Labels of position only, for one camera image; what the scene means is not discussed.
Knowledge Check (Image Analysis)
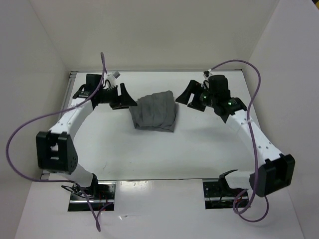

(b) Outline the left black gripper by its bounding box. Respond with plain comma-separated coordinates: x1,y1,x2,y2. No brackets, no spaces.
97,84,137,111

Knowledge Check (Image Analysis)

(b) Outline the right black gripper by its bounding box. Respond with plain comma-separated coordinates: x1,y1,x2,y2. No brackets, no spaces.
175,80,217,112

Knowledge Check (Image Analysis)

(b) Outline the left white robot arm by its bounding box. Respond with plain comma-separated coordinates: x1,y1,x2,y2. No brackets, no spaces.
36,83,137,199

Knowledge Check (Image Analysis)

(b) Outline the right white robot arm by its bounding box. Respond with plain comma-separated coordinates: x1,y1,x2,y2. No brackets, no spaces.
176,75,296,197

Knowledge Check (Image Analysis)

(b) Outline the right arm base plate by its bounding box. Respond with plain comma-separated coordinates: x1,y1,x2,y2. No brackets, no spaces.
202,179,243,210

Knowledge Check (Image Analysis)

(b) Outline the grey pleated skirt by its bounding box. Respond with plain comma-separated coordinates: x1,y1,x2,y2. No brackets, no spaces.
129,91,178,132

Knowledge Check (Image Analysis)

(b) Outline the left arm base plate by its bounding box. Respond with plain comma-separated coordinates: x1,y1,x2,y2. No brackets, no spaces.
61,181,116,212

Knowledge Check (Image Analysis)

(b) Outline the aluminium table frame rail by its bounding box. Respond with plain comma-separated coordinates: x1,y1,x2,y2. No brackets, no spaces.
40,71,78,180

